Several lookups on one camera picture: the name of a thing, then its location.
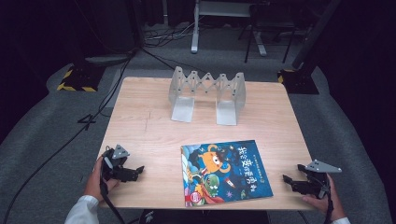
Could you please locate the long black floor cable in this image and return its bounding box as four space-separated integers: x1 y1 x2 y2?
0 50 136 224

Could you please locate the person's left hand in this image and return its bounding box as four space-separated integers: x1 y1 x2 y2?
83 157 120 202

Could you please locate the translucent expandable book rack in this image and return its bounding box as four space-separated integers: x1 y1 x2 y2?
168 65 247 127

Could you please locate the white desk frame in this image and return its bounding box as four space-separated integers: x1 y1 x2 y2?
191 0 268 57

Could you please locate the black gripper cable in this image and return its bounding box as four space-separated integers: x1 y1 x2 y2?
323 183 334 224
99 174 126 224

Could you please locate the blue picture book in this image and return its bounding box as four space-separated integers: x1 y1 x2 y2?
180 139 275 208

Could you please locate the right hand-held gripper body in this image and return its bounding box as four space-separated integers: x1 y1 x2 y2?
291 159 343 200

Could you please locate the black chair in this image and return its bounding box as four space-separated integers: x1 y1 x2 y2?
237 3 297 64

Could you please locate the black slanted stand pole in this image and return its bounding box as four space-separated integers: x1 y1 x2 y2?
291 0 342 70

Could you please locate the bundle of floor cables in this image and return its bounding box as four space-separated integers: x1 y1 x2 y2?
143 22 194 49

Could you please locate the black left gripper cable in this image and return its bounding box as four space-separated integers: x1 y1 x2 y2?
99 174 126 224

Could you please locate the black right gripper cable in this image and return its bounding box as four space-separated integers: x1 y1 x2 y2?
323 183 334 224

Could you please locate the black yellow striped stand base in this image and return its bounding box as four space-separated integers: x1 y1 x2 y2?
276 68 320 95
56 63 106 92

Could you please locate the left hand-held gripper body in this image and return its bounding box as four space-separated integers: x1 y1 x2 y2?
101 144 140 183

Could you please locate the person's right hand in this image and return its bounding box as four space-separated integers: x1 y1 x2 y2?
302 174 347 222

